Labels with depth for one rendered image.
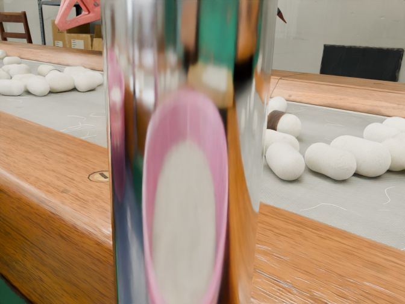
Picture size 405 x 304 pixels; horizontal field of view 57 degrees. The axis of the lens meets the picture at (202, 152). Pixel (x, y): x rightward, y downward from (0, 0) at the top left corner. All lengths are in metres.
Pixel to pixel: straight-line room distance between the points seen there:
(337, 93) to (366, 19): 1.97
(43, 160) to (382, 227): 0.15
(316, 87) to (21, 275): 0.38
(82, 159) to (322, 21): 2.37
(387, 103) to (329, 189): 0.23
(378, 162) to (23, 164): 0.18
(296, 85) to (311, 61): 2.05
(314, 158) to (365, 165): 0.03
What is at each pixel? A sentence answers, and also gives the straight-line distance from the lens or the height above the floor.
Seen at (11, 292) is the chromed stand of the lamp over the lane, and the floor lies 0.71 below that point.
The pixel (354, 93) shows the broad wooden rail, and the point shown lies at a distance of 0.45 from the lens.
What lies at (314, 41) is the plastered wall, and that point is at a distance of 2.51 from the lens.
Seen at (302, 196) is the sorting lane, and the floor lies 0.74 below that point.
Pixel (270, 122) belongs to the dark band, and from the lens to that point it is 0.29.
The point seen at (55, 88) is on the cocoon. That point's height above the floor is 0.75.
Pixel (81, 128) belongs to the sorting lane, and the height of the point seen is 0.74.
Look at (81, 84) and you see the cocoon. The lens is 0.49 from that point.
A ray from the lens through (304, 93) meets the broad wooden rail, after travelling 0.46.
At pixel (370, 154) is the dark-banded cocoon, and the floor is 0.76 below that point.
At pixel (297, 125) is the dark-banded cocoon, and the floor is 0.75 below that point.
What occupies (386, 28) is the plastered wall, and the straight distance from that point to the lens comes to 2.39.
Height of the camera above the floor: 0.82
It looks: 19 degrees down
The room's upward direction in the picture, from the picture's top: 2 degrees clockwise
